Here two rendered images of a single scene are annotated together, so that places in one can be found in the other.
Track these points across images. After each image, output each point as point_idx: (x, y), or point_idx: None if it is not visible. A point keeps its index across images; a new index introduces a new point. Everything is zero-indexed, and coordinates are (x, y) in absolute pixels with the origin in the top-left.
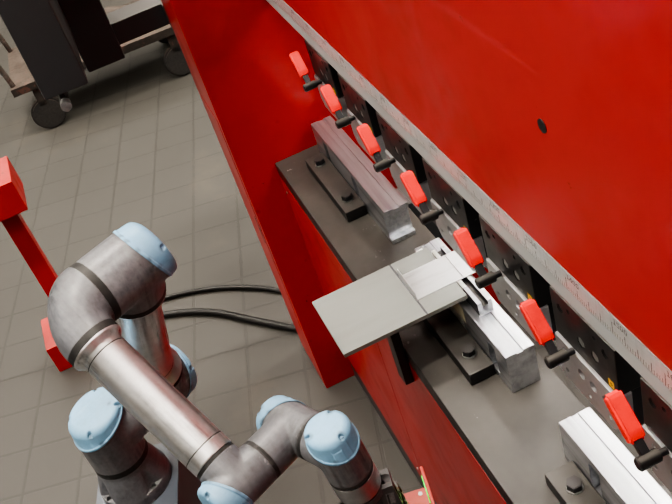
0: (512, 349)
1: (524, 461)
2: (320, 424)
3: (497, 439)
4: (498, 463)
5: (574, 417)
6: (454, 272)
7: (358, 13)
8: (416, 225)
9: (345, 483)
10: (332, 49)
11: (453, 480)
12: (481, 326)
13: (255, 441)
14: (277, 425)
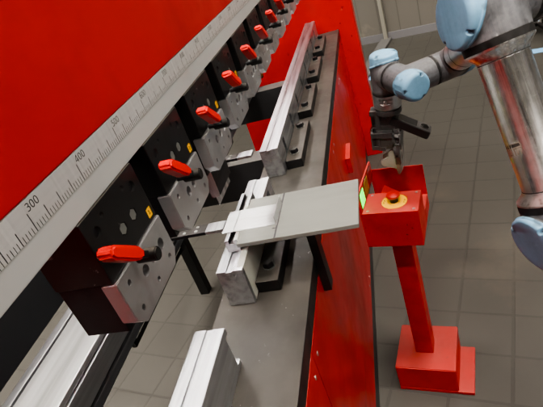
0: (260, 180)
1: (304, 175)
2: (385, 52)
3: (307, 186)
4: (316, 176)
5: (269, 149)
6: (241, 215)
7: None
8: None
9: None
10: (129, 102)
11: (348, 330)
12: (262, 195)
13: (427, 57)
14: (411, 63)
